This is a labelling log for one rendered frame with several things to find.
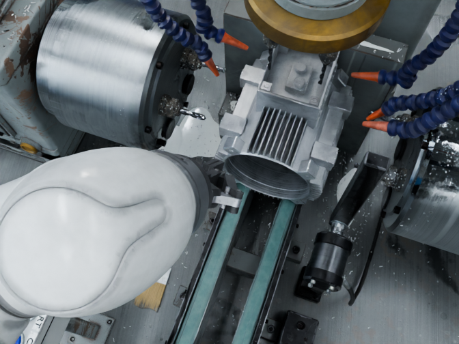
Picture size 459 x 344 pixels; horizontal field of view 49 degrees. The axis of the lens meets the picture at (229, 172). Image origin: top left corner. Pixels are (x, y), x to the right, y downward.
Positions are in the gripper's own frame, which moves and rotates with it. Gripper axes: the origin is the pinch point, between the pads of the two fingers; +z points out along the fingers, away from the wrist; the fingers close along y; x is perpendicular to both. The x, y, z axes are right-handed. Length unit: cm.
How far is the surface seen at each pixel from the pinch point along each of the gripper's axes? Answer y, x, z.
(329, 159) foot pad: -14.8, -5.4, 15.5
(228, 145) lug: 0.9, -2.9, 13.0
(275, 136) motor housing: -5.7, -6.4, 13.8
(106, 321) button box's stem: 15.2, 37.5, 21.8
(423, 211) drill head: -29.8, -2.5, 10.8
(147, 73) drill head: 15.6, -10.1, 9.2
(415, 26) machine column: -22.0, -30.8, 27.7
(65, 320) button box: 14.7, 27.7, 0.2
